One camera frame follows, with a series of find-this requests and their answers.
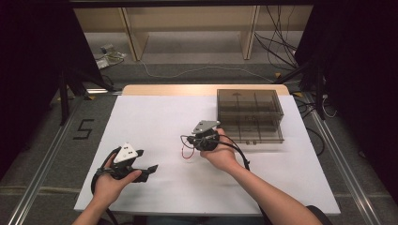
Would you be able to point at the black metal frame bar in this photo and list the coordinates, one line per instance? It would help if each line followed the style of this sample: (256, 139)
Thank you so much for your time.
(187, 3)

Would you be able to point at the aluminium floor rail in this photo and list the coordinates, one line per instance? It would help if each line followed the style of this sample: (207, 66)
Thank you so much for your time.
(40, 175)
(344, 175)

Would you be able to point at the red rubber band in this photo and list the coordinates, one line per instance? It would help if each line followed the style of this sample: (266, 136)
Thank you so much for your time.
(184, 153)

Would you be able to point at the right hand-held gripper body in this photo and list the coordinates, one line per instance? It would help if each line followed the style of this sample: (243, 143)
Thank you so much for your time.
(205, 139)

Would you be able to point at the black metal stand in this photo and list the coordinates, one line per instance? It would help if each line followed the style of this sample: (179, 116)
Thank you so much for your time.
(319, 93)
(64, 103)

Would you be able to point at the person's right hand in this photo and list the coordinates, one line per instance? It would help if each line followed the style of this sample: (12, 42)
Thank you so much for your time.
(222, 156)

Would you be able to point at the smoky transparent drawer cabinet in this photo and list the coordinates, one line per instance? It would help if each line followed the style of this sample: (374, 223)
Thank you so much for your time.
(247, 101)

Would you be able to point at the grey power adapter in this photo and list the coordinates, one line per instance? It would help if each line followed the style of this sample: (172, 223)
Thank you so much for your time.
(107, 48)

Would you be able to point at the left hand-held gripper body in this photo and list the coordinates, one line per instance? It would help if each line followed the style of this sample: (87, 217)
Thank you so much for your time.
(125, 153)

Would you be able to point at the person's left hand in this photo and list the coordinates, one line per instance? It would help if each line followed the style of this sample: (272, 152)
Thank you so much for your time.
(108, 187)

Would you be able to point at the white power strip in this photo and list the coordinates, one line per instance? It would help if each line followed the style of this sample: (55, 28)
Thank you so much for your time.
(102, 64)

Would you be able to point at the dark curtain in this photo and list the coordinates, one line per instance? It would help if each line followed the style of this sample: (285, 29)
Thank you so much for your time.
(369, 78)
(25, 78)

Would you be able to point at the white board sheet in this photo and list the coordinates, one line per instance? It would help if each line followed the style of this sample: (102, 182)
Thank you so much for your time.
(175, 193)

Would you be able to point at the light wooden shelf unit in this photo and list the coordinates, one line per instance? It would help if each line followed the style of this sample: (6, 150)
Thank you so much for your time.
(134, 37)

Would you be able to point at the dark rounded object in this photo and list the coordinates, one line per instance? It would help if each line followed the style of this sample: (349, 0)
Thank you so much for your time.
(322, 215)

